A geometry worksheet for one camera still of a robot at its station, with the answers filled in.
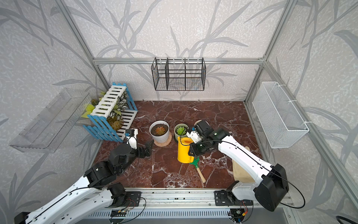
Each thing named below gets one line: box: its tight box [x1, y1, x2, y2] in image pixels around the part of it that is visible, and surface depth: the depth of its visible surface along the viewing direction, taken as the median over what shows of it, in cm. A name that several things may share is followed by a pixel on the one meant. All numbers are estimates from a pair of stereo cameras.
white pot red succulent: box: [148, 120, 170, 144], surface depth 93 cm
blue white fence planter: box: [82, 82, 139, 143], surface depth 87 cm
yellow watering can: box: [177, 136, 195, 164], surface depth 76 cm
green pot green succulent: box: [174, 123, 190, 142], surface depth 95 cm
